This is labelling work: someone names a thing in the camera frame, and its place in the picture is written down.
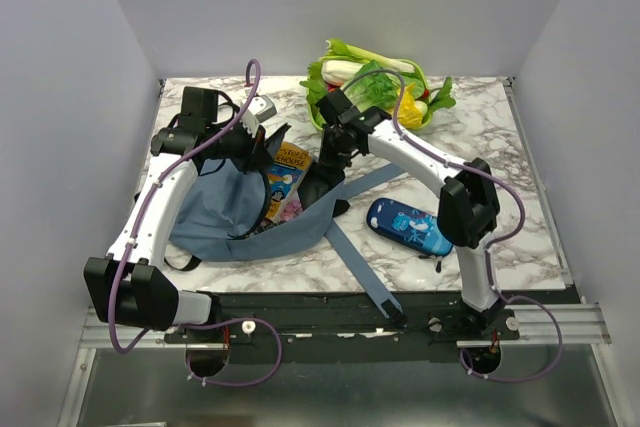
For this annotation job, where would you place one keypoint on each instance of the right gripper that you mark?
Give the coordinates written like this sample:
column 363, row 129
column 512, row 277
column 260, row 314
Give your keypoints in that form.
column 336, row 162

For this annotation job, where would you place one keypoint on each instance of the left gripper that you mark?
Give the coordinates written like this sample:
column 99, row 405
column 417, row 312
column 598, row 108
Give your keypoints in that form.
column 256, row 153

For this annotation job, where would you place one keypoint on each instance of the orange blue children's book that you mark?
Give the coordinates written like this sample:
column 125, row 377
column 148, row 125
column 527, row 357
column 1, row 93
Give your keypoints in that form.
column 285, row 176

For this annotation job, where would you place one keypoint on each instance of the blue student backpack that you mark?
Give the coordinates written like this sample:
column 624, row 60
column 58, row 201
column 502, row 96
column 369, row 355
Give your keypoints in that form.
column 223, row 219

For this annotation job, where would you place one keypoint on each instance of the designer fate flower book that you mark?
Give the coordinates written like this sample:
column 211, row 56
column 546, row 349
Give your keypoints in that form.
column 292, row 210

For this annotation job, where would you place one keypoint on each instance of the blue dinosaur pencil case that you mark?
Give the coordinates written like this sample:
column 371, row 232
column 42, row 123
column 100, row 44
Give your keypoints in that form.
column 408, row 226

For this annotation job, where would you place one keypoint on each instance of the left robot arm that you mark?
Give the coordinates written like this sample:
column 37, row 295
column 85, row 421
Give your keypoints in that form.
column 126, row 286

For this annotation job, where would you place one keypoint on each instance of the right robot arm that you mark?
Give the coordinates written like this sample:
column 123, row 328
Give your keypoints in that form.
column 468, row 203

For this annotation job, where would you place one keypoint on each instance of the green vegetable tray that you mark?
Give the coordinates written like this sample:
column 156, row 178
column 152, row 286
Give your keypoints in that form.
column 316, row 88

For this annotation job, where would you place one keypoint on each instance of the yellow napa cabbage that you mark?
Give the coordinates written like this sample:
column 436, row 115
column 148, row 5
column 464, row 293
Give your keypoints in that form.
column 410, row 112

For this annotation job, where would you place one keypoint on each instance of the celery stalk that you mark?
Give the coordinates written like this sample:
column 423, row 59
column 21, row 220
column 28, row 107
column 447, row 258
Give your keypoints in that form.
column 339, row 50

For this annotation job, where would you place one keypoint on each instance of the spinach bunch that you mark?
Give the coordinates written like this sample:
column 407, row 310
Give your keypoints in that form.
column 442, row 98

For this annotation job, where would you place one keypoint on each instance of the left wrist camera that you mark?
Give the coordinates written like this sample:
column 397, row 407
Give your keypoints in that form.
column 261, row 109

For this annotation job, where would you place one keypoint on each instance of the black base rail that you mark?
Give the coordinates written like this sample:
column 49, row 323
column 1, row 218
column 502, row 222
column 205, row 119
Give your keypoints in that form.
column 338, row 328

